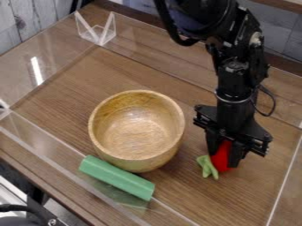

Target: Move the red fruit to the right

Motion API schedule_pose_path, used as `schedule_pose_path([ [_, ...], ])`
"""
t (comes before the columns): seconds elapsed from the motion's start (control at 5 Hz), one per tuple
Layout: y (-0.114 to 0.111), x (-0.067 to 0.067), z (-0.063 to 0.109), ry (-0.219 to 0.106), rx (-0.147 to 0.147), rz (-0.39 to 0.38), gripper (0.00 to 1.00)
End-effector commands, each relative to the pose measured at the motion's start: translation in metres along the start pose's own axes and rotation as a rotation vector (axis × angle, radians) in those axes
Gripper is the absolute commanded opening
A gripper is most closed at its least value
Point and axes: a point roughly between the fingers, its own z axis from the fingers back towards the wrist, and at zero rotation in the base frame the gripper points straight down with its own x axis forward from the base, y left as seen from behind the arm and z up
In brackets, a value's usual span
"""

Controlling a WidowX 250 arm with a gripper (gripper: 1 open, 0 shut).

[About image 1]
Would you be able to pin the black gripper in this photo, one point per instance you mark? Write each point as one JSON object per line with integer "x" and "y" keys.
{"x": 250, "y": 139}

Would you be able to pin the red plush fruit green leaf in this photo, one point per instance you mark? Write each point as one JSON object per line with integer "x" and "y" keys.
{"x": 214, "y": 164}

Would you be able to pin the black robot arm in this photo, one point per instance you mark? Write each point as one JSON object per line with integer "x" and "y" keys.
{"x": 227, "y": 27}

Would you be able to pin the wooden bowl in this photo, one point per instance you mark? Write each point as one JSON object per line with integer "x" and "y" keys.
{"x": 136, "y": 128}

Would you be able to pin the green rectangular block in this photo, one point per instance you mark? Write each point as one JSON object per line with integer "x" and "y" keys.
{"x": 122, "y": 179}

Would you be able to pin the clear acrylic tray enclosure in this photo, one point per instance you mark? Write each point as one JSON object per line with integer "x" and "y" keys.
{"x": 56, "y": 76}

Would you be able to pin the clear acrylic corner bracket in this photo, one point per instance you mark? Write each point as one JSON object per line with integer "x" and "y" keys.
{"x": 96, "y": 34}

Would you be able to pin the black metal mount bracket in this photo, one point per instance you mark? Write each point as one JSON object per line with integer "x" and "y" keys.
{"x": 42, "y": 216}

